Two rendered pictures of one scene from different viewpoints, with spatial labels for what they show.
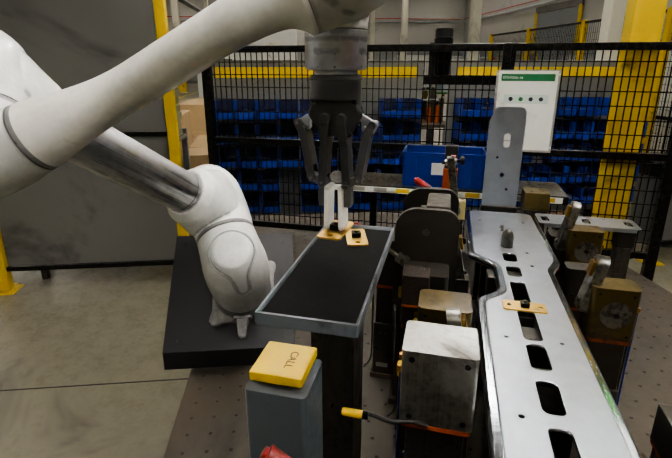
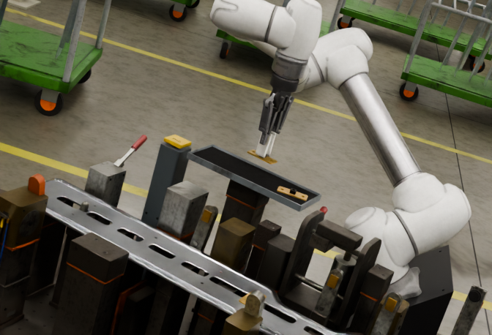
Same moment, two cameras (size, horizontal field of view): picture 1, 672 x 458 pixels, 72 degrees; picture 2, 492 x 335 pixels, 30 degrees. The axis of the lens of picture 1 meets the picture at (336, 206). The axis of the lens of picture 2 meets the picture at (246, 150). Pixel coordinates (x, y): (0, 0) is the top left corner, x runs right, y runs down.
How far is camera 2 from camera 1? 2.66 m
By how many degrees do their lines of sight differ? 93
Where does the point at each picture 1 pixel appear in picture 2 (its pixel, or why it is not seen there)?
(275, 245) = (438, 288)
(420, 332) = (196, 189)
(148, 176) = (373, 142)
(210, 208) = (396, 196)
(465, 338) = (184, 194)
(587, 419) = (141, 249)
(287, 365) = (173, 138)
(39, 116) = not seen: hidden behind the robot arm
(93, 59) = not seen: outside the picture
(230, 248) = (359, 213)
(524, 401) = (164, 243)
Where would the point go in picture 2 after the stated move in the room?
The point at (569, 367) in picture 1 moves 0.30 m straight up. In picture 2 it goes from (179, 270) to (210, 161)
